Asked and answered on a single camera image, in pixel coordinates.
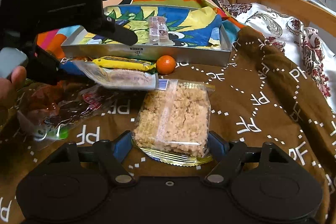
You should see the yellow snack bar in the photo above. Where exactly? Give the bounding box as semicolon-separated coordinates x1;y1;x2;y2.
92;56;156;72

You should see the red clear snack bag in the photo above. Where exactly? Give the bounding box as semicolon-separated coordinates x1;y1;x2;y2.
17;81;118;141

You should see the pink wafer snack pack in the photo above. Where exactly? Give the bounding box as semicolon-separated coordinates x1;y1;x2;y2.
73;61;159;91

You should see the crumbly rice cracker pack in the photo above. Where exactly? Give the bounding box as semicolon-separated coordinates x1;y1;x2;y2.
132;79;215;167

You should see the person's left hand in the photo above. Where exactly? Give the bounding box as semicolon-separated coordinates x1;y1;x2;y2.
1;66;27;110

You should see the small pink snack pack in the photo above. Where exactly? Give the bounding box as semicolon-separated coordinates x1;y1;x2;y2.
147;16;174;46

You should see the orange tangerine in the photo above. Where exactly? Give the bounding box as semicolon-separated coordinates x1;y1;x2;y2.
156;55;176;75

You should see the colourful monkey blanket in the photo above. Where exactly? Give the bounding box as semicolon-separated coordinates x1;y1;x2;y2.
1;0;335;223

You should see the silver tray box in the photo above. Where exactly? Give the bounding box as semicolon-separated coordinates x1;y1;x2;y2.
62;5;232;67

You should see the white floral quilt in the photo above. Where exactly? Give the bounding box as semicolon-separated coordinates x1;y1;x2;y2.
217;0;335;110

